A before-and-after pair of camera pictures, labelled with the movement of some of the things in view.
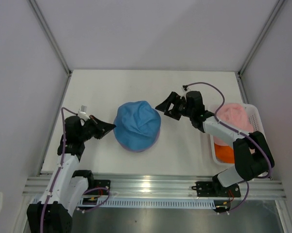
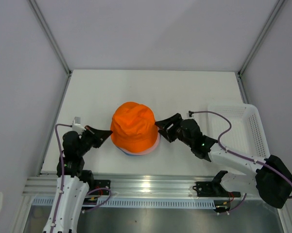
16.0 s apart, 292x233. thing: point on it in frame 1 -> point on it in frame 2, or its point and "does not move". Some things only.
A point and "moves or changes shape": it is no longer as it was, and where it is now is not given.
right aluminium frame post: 262,36 does not move
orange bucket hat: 224,154 moves or changes shape
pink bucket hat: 236,116 -> 146,152
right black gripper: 165,105 -> 168,133
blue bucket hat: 138,124 -> 131,155
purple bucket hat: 141,150 -> 121,149
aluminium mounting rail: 129,185 does not move
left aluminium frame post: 50,36 does not move
